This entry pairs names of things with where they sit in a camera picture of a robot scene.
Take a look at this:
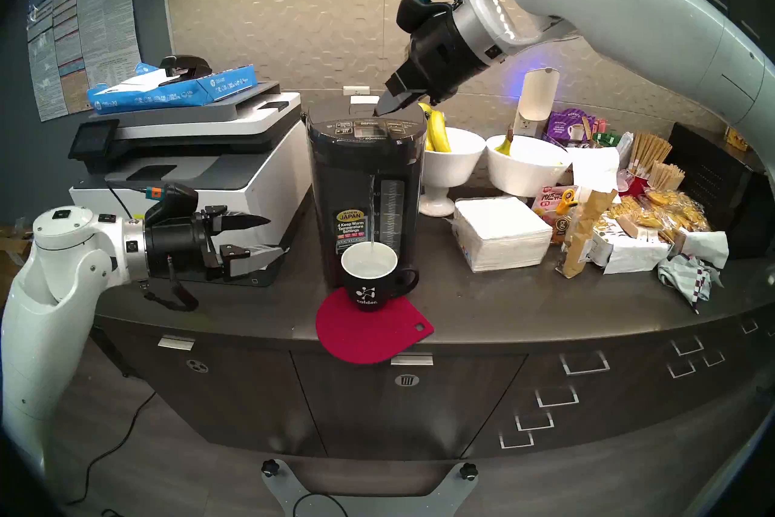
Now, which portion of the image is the white grey office printer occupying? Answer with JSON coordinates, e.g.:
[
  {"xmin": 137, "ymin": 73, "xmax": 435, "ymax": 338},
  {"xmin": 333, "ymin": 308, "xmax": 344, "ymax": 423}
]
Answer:
[{"xmin": 68, "ymin": 81, "xmax": 312, "ymax": 287}]

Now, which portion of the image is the black floor cable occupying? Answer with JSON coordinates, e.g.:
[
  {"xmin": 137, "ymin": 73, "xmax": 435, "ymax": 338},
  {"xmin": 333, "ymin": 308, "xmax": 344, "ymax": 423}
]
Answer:
[{"xmin": 64, "ymin": 392, "xmax": 157, "ymax": 505}]

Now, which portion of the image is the large white bowl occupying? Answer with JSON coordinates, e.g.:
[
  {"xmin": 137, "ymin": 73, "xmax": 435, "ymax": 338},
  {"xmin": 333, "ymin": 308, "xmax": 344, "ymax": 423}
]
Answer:
[{"xmin": 486, "ymin": 135, "xmax": 573, "ymax": 198}]

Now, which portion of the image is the yellow banana bunch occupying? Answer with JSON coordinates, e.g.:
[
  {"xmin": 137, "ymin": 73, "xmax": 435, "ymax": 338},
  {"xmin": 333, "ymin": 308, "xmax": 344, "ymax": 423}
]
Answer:
[{"xmin": 422, "ymin": 103, "xmax": 453, "ymax": 153}]

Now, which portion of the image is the white printed coffee bag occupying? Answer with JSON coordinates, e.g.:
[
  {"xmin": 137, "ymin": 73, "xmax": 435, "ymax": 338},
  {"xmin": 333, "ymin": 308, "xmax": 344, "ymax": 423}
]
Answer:
[{"xmin": 590, "ymin": 219, "xmax": 673, "ymax": 275}]

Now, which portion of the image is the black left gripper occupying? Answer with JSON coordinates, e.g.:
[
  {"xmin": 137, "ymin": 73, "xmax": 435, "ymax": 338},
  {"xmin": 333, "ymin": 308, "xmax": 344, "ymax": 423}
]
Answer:
[{"xmin": 144, "ymin": 206, "xmax": 285, "ymax": 281}]

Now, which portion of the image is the grey text wall poster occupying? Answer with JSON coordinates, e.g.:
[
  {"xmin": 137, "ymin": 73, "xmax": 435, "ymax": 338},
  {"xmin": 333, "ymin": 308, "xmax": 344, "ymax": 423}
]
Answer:
[{"xmin": 76, "ymin": 0, "xmax": 143, "ymax": 89}]

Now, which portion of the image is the red round silicone mat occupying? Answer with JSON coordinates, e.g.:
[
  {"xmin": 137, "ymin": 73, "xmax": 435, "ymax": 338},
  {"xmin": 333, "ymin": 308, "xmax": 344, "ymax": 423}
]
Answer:
[{"xmin": 315, "ymin": 287, "xmax": 435, "ymax": 365}]

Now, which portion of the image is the blue printer paper ream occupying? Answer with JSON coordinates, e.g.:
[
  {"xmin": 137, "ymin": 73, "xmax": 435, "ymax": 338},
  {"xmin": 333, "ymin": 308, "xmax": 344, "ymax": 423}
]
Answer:
[{"xmin": 87, "ymin": 61, "xmax": 257, "ymax": 115}]

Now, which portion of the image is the black left camera cable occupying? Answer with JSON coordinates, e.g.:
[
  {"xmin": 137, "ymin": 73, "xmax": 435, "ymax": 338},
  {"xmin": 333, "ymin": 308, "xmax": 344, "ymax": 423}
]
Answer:
[{"xmin": 106, "ymin": 180, "xmax": 149, "ymax": 220}]

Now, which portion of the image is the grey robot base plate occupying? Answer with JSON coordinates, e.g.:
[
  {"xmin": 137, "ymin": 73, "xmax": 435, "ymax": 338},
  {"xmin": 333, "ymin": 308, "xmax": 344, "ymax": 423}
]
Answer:
[{"xmin": 260, "ymin": 459, "xmax": 479, "ymax": 517}]

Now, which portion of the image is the black stapler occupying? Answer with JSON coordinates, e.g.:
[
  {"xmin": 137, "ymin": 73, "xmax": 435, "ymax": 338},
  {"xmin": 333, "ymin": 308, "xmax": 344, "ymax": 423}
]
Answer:
[{"xmin": 159, "ymin": 55, "xmax": 213, "ymax": 80}]

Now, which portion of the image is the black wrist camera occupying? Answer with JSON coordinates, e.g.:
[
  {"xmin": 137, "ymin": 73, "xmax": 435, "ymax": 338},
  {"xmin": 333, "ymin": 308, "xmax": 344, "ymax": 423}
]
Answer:
[
  {"xmin": 395, "ymin": 0, "xmax": 455, "ymax": 38},
  {"xmin": 144, "ymin": 183, "xmax": 199, "ymax": 226}
]

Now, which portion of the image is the black mug white inside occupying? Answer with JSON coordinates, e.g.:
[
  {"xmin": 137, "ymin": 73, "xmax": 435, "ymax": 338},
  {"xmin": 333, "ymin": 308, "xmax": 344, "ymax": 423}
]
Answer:
[{"xmin": 340, "ymin": 241, "xmax": 420, "ymax": 312}]

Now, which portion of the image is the black electric water dispenser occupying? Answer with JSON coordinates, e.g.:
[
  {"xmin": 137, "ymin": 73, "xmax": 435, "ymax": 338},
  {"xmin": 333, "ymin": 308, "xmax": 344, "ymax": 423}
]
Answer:
[{"xmin": 303, "ymin": 111, "xmax": 427, "ymax": 289}]

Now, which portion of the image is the purple coffee box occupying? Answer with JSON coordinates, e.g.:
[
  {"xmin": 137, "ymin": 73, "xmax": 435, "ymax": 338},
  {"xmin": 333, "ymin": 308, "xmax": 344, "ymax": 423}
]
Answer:
[{"xmin": 546, "ymin": 109, "xmax": 597, "ymax": 146}]

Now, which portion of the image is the yellow snack bag pile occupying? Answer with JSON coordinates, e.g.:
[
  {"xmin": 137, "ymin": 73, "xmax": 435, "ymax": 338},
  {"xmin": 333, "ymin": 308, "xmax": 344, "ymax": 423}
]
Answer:
[{"xmin": 605, "ymin": 189, "xmax": 709, "ymax": 235}]

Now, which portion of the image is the white paper napkin stack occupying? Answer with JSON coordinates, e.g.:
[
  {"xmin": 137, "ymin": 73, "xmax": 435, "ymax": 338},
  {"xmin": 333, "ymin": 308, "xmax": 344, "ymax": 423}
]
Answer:
[{"xmin": 451, "ymin": 196, "xmax": 553, "ymax": 273}]

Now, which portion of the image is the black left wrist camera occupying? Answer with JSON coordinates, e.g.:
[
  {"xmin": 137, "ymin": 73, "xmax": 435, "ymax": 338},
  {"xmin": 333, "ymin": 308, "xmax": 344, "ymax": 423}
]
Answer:
[{"xmin": 144, "ymin": 183, "xmax": 199, "ymax": 226}]

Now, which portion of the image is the black base cable loop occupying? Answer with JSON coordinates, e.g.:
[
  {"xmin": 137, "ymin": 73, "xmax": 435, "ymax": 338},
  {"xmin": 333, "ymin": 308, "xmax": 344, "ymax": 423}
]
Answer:
[{"xmin": 292, "ymin": 492, "xmax": 349, "ymax": 517}]

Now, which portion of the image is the white pedestal bowl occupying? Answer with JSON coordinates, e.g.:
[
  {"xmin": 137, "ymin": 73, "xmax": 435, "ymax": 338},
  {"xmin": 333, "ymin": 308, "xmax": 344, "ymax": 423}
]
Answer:
[{"xmin": 418, "ymin": 127, "xmax": 487, "ymax": 218}]

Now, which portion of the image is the pink snack package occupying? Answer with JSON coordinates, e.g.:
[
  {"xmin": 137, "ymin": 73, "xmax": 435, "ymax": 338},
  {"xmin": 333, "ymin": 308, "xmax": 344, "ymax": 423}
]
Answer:
[{"xmin": 532, "ymin": 185, "xmax": 579, "ymax": 223}]

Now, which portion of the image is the dark base cabinet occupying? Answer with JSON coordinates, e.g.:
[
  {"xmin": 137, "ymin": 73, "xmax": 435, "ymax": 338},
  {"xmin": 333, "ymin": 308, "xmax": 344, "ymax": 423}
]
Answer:
[{"xmin": 91, "ymin": 316, "xmax": 775, "ymax": 459}]

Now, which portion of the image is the white folded bag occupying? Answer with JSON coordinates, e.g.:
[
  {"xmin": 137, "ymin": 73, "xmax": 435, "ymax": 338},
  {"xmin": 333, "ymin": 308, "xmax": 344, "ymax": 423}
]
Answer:
[{"xmin": 672, "ymin": 230, "xmax": 730, "ymax": 269}]

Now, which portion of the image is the brown paper bag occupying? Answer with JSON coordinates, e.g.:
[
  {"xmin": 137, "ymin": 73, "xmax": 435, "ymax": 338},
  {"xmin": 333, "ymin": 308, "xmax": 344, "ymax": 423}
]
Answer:
[{"xmin": 556, "ymin": 189, "xmax": 619, "ymax": 279}]

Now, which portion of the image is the tall wall notice poster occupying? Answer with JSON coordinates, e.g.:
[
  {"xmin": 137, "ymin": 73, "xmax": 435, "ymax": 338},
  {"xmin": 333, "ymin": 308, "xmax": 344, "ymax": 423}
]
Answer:
[{"xmin": 25, "ymin": 0, "xmax": 79, "ymax": 123}]

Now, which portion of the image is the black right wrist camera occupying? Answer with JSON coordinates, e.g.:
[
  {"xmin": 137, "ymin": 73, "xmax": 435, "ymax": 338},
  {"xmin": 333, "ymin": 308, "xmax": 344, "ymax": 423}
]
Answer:
[{"xmin": 395, "ymin": 0, "xmax": 455, "ymax": 38}]

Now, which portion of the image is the wooden stirrer bundle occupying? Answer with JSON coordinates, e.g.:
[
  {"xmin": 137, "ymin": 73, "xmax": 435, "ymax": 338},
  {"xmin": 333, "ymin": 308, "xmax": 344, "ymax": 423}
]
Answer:
[
  {"xmin": 628, "ymin": 132, "xmax": 673, "ymax": 174},
  {"xmin": 648, "ymin": 161, "xmax": 686, "ymax": 192}
]

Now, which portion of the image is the black countertop appliance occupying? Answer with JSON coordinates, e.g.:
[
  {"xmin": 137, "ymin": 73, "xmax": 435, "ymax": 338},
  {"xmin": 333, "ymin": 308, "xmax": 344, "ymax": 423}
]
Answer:
[{"xmin": 666, "ymin": 122, "xmax": 775, "ymax": 262}]

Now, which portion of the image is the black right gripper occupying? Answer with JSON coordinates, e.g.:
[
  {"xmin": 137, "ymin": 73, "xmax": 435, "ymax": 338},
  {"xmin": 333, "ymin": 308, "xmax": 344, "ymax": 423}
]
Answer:
[{"xmin": 372, "ymin": 10, "xmax": 491, "ymax": 118}]

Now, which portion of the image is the checked kitchen cloth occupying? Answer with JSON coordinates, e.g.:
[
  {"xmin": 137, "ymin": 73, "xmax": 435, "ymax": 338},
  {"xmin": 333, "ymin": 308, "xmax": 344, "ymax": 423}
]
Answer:
[{"xmin": 657, "ymin": 254, "xmax": 724, "ymax": 313}]

